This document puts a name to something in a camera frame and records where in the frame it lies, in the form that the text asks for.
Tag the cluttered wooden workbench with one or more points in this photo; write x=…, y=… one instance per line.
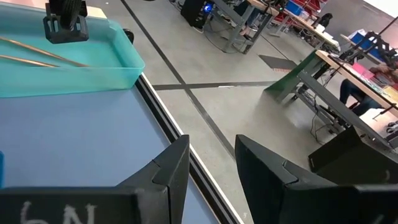
x=311, y=28

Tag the dark blue plastic bin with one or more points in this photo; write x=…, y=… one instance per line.
x=1, y=168

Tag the black computer tower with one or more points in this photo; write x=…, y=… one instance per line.
x=197, y=11

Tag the grey-blue table mat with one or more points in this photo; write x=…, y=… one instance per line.
x=77, y=137

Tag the person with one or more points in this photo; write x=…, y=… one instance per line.
x=363, y=93

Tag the light green plastic bin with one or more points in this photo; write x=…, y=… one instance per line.
x=71, y=56

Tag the dark office desk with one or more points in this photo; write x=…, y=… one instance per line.
x=335, y=93

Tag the grey metal desk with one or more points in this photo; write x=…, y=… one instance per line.
x=245, y=21

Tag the black background robot arm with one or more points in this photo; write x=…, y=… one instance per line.
x=373, y=45

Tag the black table clamp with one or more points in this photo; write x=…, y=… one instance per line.
x=128, y=35

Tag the black box cabinet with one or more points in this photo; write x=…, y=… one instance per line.
x=351, y=158

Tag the black striped floor mat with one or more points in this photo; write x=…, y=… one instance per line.
x=277, y=63

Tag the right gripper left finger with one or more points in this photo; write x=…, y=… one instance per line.
x=174, y=174

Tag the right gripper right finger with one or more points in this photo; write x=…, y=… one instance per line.
x=261, y=186

